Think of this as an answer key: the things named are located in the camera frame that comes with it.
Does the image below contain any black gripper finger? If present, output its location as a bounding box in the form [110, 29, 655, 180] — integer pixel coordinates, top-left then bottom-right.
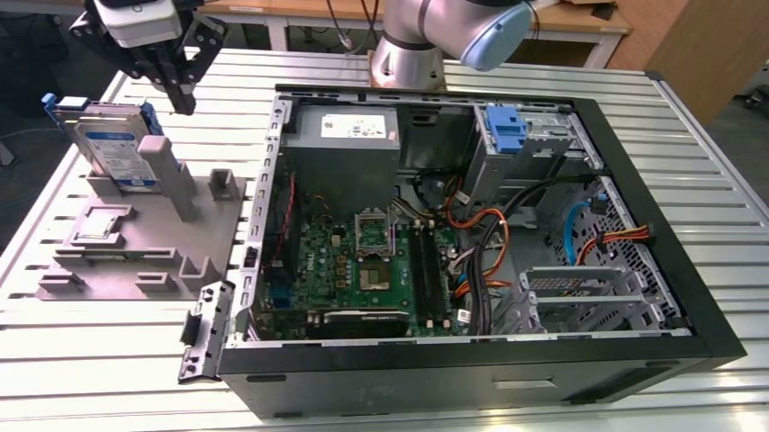
[160, 16, 229, 115]
[66, 9, 181, 114]

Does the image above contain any hard disk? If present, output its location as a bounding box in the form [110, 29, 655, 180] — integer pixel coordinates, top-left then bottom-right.
[40, 93, 185, 194]

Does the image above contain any blue data wire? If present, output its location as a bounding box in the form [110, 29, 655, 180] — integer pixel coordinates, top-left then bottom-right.
[563, 200, 606, 266]

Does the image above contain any orange red power wire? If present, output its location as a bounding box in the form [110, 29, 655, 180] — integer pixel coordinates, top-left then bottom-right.
[579, 224, 654, 266]

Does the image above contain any metal disk bay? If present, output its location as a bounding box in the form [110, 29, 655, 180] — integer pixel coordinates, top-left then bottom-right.
[491, 265, 686, 337]

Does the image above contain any black office chair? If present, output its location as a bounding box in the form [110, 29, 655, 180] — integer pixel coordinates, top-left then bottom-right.
[0, 12, 72, 113]

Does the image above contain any grey power supply unit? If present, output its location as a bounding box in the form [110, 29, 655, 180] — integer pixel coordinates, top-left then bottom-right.
[279, 103, 403, 216]

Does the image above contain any CPU chip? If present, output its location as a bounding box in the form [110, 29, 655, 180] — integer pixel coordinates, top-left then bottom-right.
[80, 214, 118, 239]

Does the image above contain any grey parts rack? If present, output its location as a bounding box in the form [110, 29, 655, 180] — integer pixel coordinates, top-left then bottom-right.
[34, 137, 250, 301]

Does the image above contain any green RAM stick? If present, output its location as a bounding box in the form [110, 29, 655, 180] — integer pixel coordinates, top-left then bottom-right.
[80, 250, 150, 263]

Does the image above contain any metal socket cover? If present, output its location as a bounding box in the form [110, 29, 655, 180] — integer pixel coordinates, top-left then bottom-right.
[353, 209, 397, 262]

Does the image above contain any blue drive latch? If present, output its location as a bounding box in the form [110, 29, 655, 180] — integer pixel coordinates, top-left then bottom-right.
[485, 105, 528, 155]

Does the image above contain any green motherboard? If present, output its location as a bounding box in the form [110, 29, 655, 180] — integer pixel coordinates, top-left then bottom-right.
[250, 211, 475, 338]

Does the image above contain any metal drive cage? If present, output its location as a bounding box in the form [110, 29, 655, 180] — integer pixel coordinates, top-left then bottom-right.
[461, 103, 602, 212]

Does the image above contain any blue expansion slot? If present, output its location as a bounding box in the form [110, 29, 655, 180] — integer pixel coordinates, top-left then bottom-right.
[269, 282, 296, 311]

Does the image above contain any CPU socket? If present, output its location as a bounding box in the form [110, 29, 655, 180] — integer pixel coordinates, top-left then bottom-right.
[357, 263, 397, 293]

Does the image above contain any RAM slot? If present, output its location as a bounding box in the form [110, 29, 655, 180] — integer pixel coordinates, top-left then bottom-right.
[425, 220, 444, 329]
[409, 220, 428, 329]
[416, 220, 437, 329]

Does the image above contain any black graphics card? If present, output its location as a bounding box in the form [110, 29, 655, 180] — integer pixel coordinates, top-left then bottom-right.
[305, 308, 413, 341]

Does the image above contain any wooden cabinet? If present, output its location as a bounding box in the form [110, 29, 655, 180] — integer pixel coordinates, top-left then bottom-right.
[611, 0, 769, 130]

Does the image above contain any black open PC case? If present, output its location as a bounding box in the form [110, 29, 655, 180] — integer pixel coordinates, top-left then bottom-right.
[216, 82, 750, 419]

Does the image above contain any metal card retention bracket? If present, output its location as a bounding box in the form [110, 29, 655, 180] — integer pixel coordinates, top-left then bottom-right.
[176, 278, 236, 386]

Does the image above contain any orange wire bundle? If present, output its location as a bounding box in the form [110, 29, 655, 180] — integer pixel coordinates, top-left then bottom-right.
[443, 173, 515, 301]

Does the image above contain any wooden desk white frame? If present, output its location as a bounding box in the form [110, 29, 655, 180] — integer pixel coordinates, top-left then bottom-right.
[197, 0, 635, 68]

